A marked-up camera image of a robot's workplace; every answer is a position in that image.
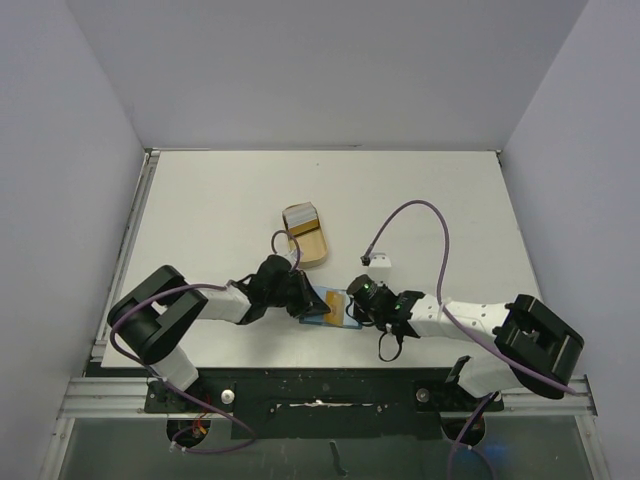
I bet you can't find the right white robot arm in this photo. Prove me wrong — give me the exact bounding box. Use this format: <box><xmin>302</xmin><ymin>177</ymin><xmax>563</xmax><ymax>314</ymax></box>
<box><xmin>346</xmin><ymin>274</ymin><xmax>584</xmax><ymax>409</ymax></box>

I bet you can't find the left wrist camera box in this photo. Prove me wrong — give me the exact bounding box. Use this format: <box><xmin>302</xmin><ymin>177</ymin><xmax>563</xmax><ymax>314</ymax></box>
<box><xmin>283</xmin><ymin>251</ymin><xmax>302</xmax><ymax>270</ymax></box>

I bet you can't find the stack of credit cards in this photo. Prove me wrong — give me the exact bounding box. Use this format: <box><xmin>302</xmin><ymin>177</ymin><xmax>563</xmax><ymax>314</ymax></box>
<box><xmin>282</xmin><ymin>202</ymin><xmax>318</xmax><ymax>230</ymax></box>

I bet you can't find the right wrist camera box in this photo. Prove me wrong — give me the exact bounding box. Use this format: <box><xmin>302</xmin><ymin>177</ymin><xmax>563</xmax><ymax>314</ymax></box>
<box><xmin>367</xmin><ymin>252</ymin><xmax>392</xmax><ymax>284</ymax></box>

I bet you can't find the aluminium rail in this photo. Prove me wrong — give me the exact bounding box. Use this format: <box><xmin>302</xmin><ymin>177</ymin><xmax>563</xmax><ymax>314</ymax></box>
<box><xmin>89</xmin><ymin>149</ymin><xmax>161</xmax><ymax>362</ymax></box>
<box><xmin>58</xmin><ymin>377</ymin><xmax>597</xmax><ymax>419</ymax></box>

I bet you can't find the blue leather card holder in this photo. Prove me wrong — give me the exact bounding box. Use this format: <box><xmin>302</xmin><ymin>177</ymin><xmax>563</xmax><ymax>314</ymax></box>
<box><xmin>299</xmin><ymin>286</ymin><xmax>362</xmax><ymax>330</ymax></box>

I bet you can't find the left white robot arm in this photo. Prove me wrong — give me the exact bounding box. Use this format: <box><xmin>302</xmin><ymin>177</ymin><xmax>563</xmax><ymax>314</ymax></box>
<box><xmin>107</xmin><ymin>254</ymin><xmax>331</xmax><ymax>411</ymax></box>

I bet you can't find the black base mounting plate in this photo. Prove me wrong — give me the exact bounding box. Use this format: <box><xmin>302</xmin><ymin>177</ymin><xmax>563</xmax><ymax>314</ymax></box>
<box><xmin>144</xmin><ymin>367</ymin><xmax>504</xmax><ymax>441</ymax></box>

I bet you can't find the beige oval tray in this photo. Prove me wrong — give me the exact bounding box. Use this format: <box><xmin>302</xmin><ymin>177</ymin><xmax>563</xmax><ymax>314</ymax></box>
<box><xmin>283</xmin><ymin>211</ymin><xmax>329</xmax><ymax>269</ymax></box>

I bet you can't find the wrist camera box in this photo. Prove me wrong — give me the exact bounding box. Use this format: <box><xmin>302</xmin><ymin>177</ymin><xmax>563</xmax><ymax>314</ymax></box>
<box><xmin>283</xmin><ymin>251</ymin><xmax>302</xmax><ymax>270</ymax></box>
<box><xmin>367</xmin><ymin>252</ymin><xmax>392</xmax><ymax>284</ymax></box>

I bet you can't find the aluminium left side rail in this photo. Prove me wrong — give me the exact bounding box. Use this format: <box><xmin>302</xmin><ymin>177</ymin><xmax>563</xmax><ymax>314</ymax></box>
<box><xmin>89</xmin><ymin>149</ymin><xmax>161</xmax><ymax>362</ymax></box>

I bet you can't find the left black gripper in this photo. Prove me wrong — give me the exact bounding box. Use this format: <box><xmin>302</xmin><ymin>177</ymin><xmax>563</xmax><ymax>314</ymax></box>
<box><xmin>266</xmin><ymin>270</ymin><xmax>330</xmax><ymax>318</ymax></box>

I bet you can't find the aluminium front rail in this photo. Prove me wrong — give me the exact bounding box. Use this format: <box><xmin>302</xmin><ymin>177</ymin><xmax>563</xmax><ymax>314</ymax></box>
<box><xmin>58</xmin><ymin>377</ymin><xmax>597</xmax><ymax>419</ymax></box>

